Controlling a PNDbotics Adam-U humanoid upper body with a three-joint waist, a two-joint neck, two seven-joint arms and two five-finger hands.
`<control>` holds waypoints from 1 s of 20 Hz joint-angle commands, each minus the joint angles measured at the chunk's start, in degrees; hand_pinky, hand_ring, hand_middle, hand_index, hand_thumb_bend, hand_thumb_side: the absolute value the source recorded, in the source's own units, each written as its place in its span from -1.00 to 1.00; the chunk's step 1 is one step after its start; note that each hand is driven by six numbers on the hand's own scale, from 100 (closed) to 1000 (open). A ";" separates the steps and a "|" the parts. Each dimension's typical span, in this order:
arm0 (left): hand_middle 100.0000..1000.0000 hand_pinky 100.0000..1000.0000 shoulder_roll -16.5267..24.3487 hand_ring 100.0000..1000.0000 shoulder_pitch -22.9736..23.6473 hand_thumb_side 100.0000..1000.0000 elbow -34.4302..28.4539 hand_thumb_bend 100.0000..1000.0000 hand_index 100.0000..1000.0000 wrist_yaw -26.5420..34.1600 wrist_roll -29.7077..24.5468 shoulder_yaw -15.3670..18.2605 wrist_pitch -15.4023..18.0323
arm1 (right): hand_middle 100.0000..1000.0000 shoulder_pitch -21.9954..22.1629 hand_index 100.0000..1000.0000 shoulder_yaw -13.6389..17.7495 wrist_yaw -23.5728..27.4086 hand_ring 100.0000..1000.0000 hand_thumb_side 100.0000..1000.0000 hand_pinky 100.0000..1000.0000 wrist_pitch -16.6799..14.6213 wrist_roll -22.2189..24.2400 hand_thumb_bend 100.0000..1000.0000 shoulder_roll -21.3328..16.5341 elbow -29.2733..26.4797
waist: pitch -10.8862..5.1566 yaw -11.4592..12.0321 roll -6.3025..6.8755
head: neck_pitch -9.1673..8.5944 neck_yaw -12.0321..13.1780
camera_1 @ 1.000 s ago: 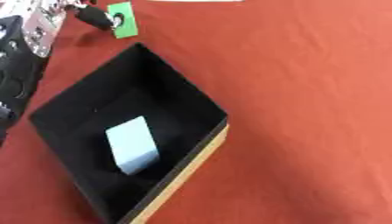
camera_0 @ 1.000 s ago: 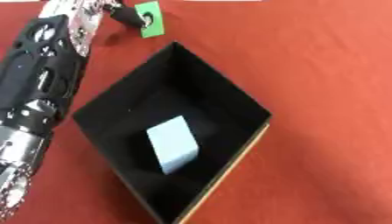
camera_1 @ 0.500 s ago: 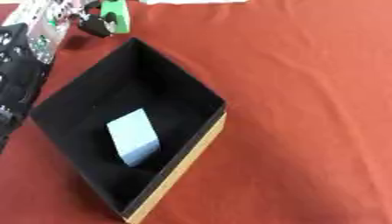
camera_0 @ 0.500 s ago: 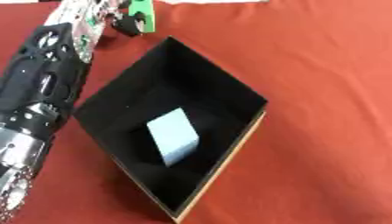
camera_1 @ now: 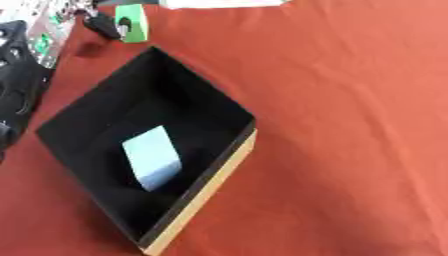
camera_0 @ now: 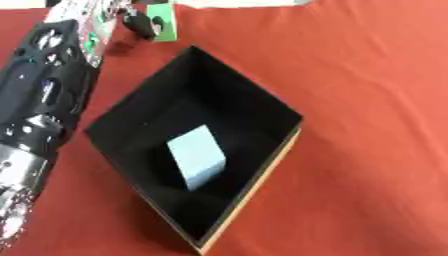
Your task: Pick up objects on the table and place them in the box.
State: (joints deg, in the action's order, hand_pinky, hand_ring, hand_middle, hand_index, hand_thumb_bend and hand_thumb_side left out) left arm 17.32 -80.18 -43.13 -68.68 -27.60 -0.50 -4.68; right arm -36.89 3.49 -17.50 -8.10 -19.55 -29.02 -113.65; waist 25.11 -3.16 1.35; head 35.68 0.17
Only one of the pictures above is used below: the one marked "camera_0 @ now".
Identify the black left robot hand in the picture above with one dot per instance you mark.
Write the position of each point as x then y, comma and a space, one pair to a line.
140, 24

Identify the green rectangular block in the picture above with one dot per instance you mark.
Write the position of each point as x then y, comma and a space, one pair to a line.
166, 20

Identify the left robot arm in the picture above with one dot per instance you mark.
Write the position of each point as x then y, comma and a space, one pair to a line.
41, 86

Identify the cardboard box with black inside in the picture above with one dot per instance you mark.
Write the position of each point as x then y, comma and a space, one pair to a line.
175, 110

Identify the light blue rectangular block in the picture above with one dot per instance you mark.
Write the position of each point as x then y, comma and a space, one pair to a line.
197, 157

